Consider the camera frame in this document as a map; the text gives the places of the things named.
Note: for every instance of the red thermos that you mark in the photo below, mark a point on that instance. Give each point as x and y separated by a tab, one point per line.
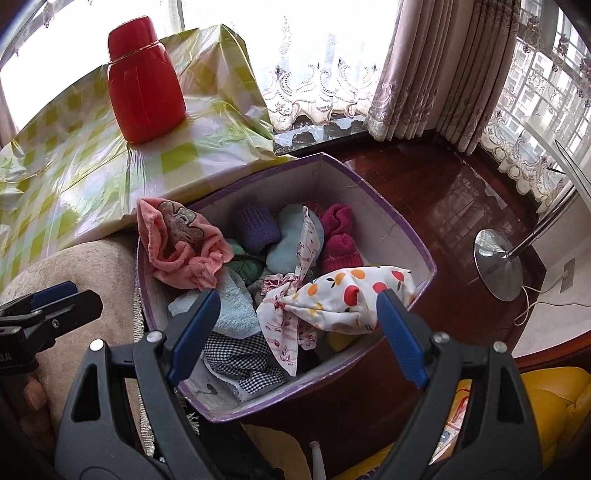
143	92

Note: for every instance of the magenta knitted cloth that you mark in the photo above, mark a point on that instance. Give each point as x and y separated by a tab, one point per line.
339	249

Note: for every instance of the dark marble window sill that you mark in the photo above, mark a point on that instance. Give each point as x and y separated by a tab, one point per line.
314	134

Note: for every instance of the tan sheet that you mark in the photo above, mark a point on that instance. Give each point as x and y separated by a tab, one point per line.
277	452

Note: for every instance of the white floral cloth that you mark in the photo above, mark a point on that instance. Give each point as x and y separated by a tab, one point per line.
277	332

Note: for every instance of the light blue towel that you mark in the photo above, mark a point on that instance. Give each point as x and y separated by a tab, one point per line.
235	304

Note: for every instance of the chrome floor lamp stand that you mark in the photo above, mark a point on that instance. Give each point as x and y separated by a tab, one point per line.
496	263

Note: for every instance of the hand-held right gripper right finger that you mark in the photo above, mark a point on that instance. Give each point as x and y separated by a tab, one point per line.
401	341

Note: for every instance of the white plastic rod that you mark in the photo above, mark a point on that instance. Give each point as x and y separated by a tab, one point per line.
317	461

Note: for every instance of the purple cardboard box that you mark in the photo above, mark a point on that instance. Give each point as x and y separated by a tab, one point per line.
351	194

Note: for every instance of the green checkered plastic tablecloth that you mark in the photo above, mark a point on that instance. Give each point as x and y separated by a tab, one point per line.
69	184

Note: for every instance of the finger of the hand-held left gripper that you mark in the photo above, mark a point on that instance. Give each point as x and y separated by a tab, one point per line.
51	293
69	309

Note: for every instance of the white fruit print pouch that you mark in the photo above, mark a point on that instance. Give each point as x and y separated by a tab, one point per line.
341	300

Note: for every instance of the cream scalloped lace curtain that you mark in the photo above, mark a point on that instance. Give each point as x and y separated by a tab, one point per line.
517	152

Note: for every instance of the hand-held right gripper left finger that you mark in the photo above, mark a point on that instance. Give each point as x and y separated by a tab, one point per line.
194	332

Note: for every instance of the beige embroidered curtain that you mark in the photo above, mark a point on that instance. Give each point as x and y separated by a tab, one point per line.
438	69

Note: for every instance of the yellow leather cushion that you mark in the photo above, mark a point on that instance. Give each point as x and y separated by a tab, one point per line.
554	406

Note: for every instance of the green towel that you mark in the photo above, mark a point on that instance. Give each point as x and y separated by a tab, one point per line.
251	273

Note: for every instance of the light blue fuzzy sock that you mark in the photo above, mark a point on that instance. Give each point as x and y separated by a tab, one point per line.
286	240

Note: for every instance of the purple knitted sock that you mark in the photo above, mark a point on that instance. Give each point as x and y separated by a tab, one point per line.
256	226

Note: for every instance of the pink towel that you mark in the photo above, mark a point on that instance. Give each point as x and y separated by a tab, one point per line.
161	258

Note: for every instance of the black white houndstooth cloth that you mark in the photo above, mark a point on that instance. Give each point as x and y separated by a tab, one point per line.
235	355

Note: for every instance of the floor outlet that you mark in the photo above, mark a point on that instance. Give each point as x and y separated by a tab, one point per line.
568	274

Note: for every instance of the person's left hand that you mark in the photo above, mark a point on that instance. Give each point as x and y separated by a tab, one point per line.
33	394

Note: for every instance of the white embroidered lace curtain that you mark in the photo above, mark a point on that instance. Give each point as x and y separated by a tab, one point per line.
314	92

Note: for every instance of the beige upholstered stool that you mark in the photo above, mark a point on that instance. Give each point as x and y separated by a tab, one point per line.
92	267

